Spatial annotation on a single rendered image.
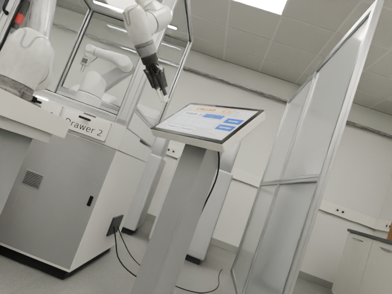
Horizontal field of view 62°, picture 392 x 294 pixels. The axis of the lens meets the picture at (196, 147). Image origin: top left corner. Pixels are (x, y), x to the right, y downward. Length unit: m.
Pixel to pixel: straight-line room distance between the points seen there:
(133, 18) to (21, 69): 0.49
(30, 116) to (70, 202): 0.84
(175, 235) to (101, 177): 0.64
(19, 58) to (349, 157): 4.88
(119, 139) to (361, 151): 4.30
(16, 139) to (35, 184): 0.78
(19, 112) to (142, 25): 0.61
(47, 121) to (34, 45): 0.28
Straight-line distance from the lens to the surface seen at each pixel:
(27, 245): 2.16
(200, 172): 1.55
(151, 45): 1.51
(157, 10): 1.60
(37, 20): 1.65
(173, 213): 1.59
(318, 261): 5.42
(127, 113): 1.98
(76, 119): 2.05
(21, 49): 1.38
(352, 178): 5.51
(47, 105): 2.14
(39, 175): 2.11
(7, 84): 1.36
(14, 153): 1.39
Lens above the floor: 0.77
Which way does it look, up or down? 6 degrees up
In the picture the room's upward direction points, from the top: 20 degrees clockwise
